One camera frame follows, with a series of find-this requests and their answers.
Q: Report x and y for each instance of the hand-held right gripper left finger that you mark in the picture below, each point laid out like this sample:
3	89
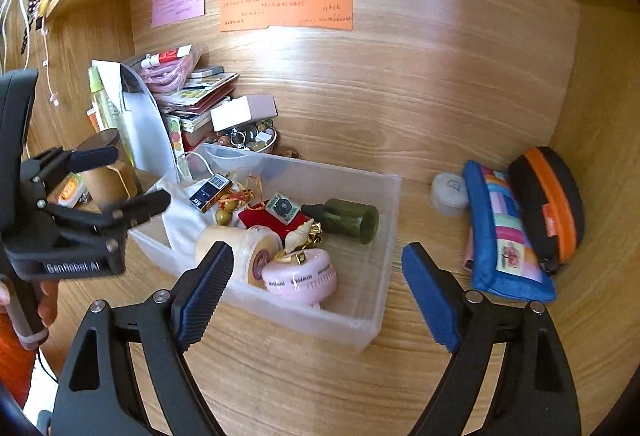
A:
207	296

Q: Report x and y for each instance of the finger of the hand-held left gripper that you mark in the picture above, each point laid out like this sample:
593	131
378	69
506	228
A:
135	208
92	158

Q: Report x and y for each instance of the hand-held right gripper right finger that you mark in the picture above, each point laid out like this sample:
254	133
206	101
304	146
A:
432	298

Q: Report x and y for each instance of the clear plastic bin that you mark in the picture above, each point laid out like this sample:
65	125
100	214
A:
360	296

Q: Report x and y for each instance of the red cloth charm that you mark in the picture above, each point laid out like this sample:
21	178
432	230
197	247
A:
255	221

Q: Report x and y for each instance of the pink round jar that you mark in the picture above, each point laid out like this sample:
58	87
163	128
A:
300	278

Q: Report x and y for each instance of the mahjong tile charm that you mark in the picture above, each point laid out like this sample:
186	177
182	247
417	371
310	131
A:
283	207

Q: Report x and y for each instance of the person's left forearm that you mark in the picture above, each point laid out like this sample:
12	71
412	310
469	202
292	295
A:
15	366

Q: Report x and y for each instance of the wooden desktop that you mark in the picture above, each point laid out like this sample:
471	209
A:
300	391

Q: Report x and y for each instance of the person's left hand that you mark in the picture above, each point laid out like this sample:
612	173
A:
50	306

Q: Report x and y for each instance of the dark wooden mug lid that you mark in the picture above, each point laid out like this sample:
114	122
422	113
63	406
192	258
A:
100	139

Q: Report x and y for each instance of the brown ceramic mug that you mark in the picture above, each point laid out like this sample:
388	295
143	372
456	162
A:
110	186

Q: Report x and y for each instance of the orange small package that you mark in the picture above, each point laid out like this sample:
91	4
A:
94	119

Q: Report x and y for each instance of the yellow-green spray bottle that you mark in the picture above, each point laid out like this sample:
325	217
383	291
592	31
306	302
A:
107	106

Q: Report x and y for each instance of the white paper sheets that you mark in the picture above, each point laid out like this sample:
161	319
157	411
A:
145	126

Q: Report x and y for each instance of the dark blue small box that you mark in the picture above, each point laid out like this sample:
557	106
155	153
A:
210	192

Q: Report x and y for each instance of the fruit sticker sheet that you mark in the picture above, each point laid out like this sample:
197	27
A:
175	139

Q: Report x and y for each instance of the gold bead gourd charm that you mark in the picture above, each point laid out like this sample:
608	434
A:
227	208

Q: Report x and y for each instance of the blue patchwork pouch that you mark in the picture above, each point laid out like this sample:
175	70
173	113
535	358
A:
505	236

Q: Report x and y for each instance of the white round case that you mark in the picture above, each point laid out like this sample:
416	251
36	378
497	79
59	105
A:
449	193

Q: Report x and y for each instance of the cream seashell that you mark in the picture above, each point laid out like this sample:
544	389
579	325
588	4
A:
298	236

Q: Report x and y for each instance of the dark green bottle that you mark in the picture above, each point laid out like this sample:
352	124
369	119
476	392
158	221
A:
345	218

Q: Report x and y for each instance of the red and white tube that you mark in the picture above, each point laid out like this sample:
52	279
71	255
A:
165	57

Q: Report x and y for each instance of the stack of books and cards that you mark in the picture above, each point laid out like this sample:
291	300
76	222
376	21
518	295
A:
205	101

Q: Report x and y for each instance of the bowl of beads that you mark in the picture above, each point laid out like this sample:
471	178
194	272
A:
247	135

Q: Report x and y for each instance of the white cardboard box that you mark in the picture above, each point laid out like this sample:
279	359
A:
240	114

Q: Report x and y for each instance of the white patterned bowl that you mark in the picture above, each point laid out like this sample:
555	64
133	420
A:
270	141

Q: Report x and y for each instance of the black and orange zip case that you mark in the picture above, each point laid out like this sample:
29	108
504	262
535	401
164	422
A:
555	201

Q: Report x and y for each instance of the orange sticky note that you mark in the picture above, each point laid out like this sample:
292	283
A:
287	9

